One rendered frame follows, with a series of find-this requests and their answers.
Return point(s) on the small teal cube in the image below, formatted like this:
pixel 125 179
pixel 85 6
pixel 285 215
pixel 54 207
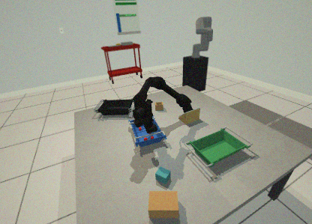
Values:
pixel 162 175

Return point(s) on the blue plastic tray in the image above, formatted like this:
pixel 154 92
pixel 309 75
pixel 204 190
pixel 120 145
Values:
pixel 157 137

